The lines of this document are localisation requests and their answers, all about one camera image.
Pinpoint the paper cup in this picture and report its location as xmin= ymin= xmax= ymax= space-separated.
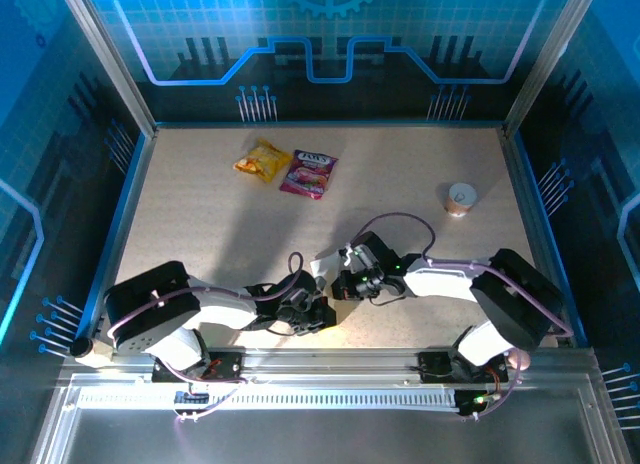
xmin=443 ymin=182 xmax=477 ymax=219

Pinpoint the purple berry candy bag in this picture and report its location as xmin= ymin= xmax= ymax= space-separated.
xmin=278 ymin=149 xmax=339 ymax=201

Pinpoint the grey metal plate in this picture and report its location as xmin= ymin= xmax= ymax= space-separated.
xmin=29 ymin=408 xmax=631 ymax=464

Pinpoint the small connector board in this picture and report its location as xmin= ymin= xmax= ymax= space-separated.
xmin=172 ymin=389 xmax=212 ymax=406

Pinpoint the black controller board green LED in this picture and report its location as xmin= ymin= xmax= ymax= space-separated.
xmin=455 ymin=388 xmax=503 ymax=418

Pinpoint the yellow corn chips bag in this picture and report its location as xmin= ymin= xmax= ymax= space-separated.
xmin=232 ymin=138 xmax=294 ymax=184

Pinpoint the pink round object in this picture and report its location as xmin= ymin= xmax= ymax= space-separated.
xmin=504 ymin=348 xmax=530 ymax=373

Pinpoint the black knob beige box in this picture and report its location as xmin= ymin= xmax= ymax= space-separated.
xmin=68 ymin=336 xmax=115 ymax=370

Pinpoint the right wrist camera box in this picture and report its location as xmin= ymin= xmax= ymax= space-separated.
xmin=338 ymin=243 xmax=375 ymax=274

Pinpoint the aluminium frame beam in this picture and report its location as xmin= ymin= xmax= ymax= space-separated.
xmin=59 ymin=347 xmax=604 ymax=385

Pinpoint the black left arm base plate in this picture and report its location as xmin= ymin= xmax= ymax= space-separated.
xmin=151 ymin=350 xmax=247 ymax=384

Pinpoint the white slotted cable duct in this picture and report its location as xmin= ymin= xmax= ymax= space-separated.
xmin=74 ymin=387 xmax=460 ymax=412

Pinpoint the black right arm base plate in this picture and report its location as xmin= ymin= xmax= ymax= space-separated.
xmin=417 ymin=350 xmax=511 ymax=384

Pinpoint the aluminium frame post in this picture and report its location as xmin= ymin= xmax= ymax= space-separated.
xmin=55 ymin=0 xmax=159 ymax=138
xmin=502 ymin=0 xmax=604 ymax=138

